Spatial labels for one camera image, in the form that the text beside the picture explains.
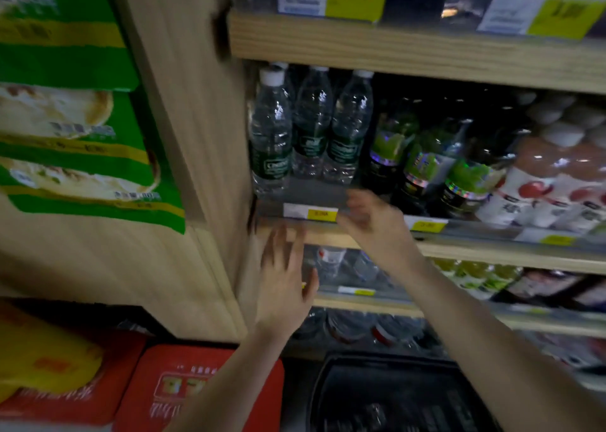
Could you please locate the person's right hand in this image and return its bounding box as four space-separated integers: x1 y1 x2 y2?
336 189 425 279

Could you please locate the person's left hand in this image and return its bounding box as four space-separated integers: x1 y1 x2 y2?
255 223 321 338

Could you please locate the person's right forearm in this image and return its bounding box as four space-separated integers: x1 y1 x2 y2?
400 256 606 432

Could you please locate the person's left forearm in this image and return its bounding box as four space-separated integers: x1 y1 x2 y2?
166 328 295 432

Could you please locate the red label water bottle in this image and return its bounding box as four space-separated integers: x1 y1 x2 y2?
315 246 348 283

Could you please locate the row of red cap bottles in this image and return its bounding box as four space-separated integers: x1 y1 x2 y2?
293 307 429 349

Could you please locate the dark bottle with green label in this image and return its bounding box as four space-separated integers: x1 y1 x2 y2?
392 117 473 216
364 97 421 196
438 131 521 220

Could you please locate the green label water bottle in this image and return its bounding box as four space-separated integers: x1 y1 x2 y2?
249 68 293 197
291 66 333 180
323 69 375 185

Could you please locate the row of yellow-green drink bottles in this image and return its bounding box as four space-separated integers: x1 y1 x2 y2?
430 257 524 301

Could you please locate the black shopping basket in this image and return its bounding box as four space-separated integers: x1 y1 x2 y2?
307 352 503 432

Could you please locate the red box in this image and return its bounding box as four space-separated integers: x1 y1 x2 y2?
0 328 148 427
113 344 286 432

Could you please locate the wooden shelf unit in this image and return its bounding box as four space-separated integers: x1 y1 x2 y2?
0 0 606 366

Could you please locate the row of pink juice bottles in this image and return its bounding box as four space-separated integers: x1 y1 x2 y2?
475 91 606 234

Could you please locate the row of dark drink bottles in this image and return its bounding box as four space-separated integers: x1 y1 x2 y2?
491 269 606 310

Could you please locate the green snack packet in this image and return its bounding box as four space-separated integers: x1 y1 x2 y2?
0 0 140 92
0 83 161 187
0 155 186 235

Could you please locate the yellow snack bag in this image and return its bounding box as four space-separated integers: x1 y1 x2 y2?
0 302 105 403

